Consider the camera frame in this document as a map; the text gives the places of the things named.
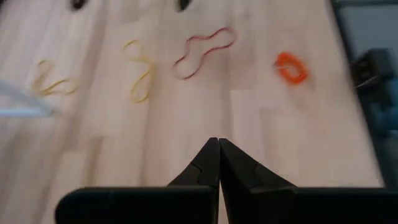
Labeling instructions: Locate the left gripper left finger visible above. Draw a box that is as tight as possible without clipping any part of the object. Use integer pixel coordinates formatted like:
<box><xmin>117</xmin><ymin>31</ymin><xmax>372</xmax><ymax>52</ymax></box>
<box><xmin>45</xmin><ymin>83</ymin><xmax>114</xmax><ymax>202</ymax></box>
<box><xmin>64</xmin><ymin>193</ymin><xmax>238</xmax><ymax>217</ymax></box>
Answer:
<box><xmin>55</xmin><ymin>138</ymin><xmax>220</xmax><ymax>224</ymax></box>

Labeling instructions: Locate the orange coil wristband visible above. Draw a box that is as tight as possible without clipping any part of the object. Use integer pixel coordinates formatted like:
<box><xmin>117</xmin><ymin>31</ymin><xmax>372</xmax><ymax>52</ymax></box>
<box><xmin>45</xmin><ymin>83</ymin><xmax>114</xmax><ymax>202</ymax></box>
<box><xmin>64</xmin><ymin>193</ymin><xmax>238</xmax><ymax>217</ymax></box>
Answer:
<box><xmin>273</xmin><ymin>52</ymin><xmax>310</xmax><ymax>86</ymax></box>

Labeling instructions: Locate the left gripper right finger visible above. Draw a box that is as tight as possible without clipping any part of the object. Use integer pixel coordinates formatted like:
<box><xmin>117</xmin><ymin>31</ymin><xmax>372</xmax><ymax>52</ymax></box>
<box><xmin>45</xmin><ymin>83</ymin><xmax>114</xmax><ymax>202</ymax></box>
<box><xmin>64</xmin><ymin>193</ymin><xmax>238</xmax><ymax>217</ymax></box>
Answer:
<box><xmin>219</xmin><ymin>139</ymin><xmax>398</xmax><ymax>224</ymax></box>

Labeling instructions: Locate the yellow rubber band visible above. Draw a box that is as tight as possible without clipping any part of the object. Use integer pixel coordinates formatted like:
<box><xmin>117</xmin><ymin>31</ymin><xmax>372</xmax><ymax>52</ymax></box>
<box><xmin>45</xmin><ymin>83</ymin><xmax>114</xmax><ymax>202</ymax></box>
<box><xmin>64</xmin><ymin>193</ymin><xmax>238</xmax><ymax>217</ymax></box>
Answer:
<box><xmin>123</xmin><ymin>39</ymin><xmax>156</xmax><ymax>104</ymax></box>
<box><xmin>32</xmin><ymin>60</ymin><xmax>78</xmax><ymax>96</ymax></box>

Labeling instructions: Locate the red rubber band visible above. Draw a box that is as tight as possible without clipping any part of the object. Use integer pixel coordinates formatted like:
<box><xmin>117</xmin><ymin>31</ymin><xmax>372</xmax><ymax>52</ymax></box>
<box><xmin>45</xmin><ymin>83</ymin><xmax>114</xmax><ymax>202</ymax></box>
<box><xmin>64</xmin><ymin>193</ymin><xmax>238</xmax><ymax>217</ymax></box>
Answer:
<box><xmin>172</xmin><ymin>27</ymin><xmax>237</xmax><ymax>80</ymax></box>

